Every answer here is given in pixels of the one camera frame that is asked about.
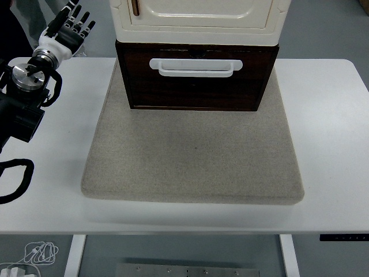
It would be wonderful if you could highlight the white table leg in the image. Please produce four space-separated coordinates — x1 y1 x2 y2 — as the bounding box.
63 235 86 277
278 235 300 277

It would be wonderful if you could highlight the white drawer handle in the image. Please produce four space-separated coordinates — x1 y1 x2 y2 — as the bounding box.
149 58 243 78

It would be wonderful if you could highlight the beige felt mat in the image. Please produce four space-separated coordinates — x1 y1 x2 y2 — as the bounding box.
80 59 306 205

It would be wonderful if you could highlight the white coiled cable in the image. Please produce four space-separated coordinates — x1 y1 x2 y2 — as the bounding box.
0 241 60 277

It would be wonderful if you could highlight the dark wooden drawer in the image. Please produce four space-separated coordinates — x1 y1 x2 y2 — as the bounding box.
119 48 275 83

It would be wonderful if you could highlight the black table control panel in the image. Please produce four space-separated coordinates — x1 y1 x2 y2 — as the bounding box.
319 234 369 242

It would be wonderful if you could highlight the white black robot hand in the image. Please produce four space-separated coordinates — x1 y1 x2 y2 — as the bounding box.
36 0 96 58

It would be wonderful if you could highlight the grey metal plate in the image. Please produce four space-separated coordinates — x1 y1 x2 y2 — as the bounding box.
115 263 262 277

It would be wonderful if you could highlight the dark wooden drawer housing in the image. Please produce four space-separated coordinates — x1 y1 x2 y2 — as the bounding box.
115 39 280 112

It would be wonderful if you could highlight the white charger plug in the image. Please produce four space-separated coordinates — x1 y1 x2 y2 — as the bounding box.
0 267 27 277

